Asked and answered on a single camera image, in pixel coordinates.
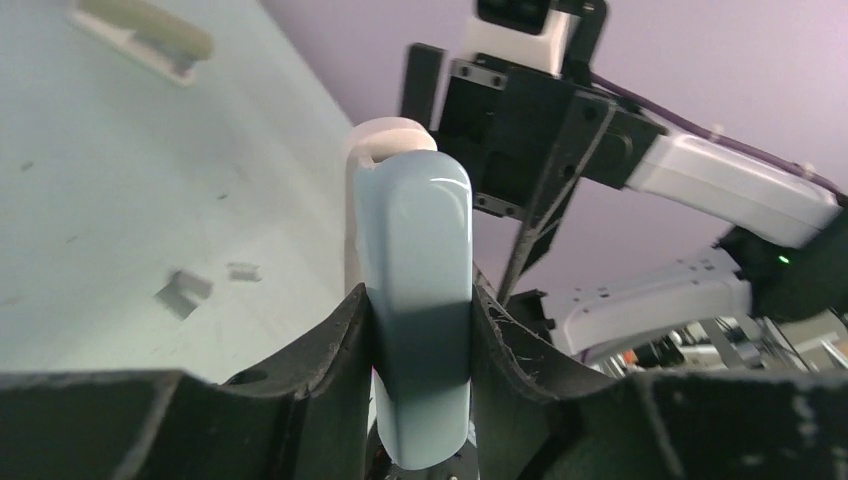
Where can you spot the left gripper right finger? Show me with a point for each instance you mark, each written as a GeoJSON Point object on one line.
{"type": "Point", "coordinates": [539, 414]}

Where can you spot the light blue stapler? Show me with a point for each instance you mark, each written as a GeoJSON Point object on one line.
{"type": "Point", "coordinates": [408, 241]}

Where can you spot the beige stapler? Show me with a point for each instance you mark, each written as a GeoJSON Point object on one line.
{"type": "Point", "coordinates": [157, 39]}

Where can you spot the grey staple strip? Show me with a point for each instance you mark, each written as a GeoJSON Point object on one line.
{"type": "Point", "coordinates": [182, 293]}
{"type": "Point", "coordinates": [243, 272]}

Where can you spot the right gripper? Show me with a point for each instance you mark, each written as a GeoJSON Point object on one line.
{"type": "Point", "coordinates": [524, 138]}

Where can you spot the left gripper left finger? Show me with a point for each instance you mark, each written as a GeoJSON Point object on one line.
{"type": "Point", "coordinates": [302, 413]}

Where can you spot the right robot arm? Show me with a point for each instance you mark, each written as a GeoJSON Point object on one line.
{"type": "Point", "coordinates": [784, 258]}

